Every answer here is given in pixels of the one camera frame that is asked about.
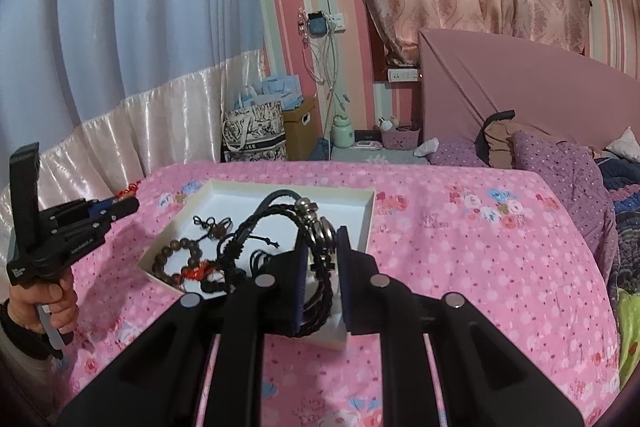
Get brown charm on black cord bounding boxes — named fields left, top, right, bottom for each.
left=192, top=215, right=235, bottom=241

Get dark blue patchwork quilt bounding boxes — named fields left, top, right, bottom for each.
left=594, top=156, right=640, bottom=294

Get purple dotted pillow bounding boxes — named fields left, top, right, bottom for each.
left=429, top=137, right=489, bottom=168
left=507, top=129, right=617, bottom=294

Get white crumpled tissue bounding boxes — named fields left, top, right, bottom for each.
left=413, top=137, right=440, bottom=158

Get lime green cloth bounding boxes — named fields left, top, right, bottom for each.
left=616, top=286, right=640, bottom=389

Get black braided leather bracelet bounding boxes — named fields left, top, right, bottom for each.
left=234, top=189, right=347, bottom=339

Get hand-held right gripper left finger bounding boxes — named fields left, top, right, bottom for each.
left=57, top=227, right=312, bottom=427

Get brown cardboard box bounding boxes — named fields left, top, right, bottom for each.
left=282, top=96, right=317, bottom=162

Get small white cushion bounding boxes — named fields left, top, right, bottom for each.
left=604, top=126, right=640, bottom=160

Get person's left hand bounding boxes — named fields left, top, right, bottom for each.
left=7, top=279, right=79, bottom=336

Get person's left forearm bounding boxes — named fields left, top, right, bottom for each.
left=0, top=301, right=52, bottom=361

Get brown wooden bead bracelet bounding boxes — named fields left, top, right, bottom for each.
left=148, top=238, right=203, bottom=286

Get red knotted cord bracelet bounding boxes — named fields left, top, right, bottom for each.
left=170, top=259, right=222, bottom=296

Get black woven cord bracelet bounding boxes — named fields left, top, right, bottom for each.
left=217, top=222, right=281, bottom=279

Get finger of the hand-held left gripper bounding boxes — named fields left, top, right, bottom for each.
left=90, top=196, right=141, bottom=231
left=47, top=200, right=118, bottom=229

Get light blue gift bag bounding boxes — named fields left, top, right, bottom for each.
left=237, top=75, right=304, bottom=110

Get blue and white window curtain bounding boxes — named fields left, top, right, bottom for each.
left=0, top=0, right=268, bottom=208

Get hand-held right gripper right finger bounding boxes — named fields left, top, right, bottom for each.
left=336, top=226, right=586, bottom=427

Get grey bedside table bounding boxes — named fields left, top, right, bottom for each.
left=329, top=141, right=432, bottom=166

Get white shallow cardboard tray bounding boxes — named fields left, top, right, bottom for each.
left=137, top=178, right=377, bottom=353

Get white charging cables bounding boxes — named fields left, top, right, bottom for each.
left=298, top=9, right=347, bottom=108

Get mint green water bottle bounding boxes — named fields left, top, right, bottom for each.
left=332, top=114, right=355, bottom=148

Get pink floral bedsheet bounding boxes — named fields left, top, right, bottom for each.
left=0, top=159, right=624, bottom=427

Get black and white printed tote bag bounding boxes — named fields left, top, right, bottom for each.
left=221, top=99, right=289, bottom=164

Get brown bag with black strap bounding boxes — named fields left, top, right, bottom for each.
left=476, top=109, right=517, bottom=169

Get pink plastic basket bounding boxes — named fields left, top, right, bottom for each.
left=380, top=126, right=420, bottom=150

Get pink padded headboard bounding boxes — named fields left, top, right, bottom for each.
left=417, top=27, right=640, bottom=168

